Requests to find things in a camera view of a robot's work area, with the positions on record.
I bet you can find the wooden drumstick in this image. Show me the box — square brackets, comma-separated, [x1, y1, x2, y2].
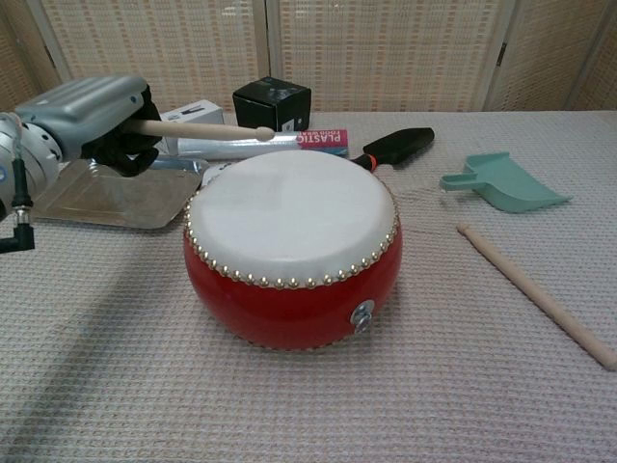
[125, 120, 276, 143]
[456, 222, 617, 372]

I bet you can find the black cube box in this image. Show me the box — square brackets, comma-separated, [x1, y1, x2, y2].
[232, 75, 312, 135]

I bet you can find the silver metal tray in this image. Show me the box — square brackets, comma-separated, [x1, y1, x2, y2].
[33, 153, 211, 231]

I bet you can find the woven folding screen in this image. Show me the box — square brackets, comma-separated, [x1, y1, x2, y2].
[0, 0, 617, 122]

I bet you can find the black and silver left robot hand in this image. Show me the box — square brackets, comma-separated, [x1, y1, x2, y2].
[13, 74, 163, 177]

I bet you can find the white product box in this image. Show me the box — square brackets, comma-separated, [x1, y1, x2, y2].
[158, 98, 227, 153]

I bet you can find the plastic food wrap roll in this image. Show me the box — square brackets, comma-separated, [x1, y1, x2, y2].
[176, 128, 352, 162]

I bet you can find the red drum with white skin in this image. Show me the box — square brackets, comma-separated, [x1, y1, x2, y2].
[182, 150, 402, 351]

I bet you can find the teal plastic dustpan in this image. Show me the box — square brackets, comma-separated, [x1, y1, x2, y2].
[439, 151, 574, 215]

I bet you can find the black garden trowel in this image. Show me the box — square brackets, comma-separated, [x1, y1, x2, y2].
[354, 126, 436, 175]

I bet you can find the black arm cable with plug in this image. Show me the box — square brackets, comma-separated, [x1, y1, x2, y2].
[0, 157, 38, 256]

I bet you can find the beige woven tablecloth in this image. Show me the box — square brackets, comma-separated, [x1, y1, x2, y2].
[0, 111, 617, 463]

